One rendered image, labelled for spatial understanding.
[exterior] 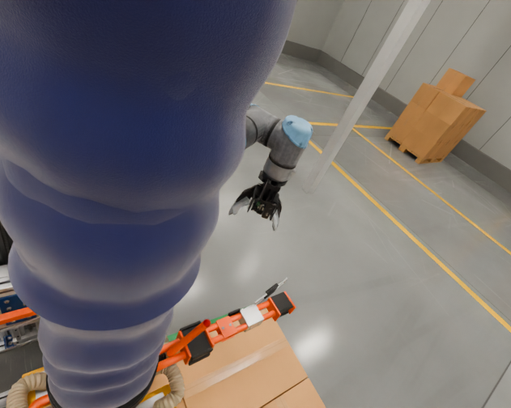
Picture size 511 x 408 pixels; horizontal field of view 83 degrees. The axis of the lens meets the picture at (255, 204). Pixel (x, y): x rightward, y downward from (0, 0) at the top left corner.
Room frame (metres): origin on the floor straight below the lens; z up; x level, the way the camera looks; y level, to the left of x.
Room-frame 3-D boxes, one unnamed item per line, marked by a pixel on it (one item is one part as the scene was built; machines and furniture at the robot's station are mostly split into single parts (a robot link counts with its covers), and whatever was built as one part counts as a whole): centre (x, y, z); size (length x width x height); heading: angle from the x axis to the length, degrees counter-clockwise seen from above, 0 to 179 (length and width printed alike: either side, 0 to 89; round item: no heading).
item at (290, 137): (0.67, -0.01, 1.67); 0.09 x 0.08 x 0.11; 79
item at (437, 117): (7.16, -2.87, 0.87); 1.20 x 1.01 x 1.74; 138
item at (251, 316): (0.59, -0.15, 1.05); 0.07 x 0.07 x 0.04; 48
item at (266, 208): (0.66, -0.02, 1.51); 0.09 x 0.08 x 0.12; 8
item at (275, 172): (0.67, -0.02, 1.59); 0.08 x 0.08 x 0.05
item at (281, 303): (0.69, -0.25, 1.05); 0.08 x 0.07 x 0.05; 138
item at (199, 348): (0.43, -0.01, 1.05); 0.10 x 0.08 x 0.06; 48
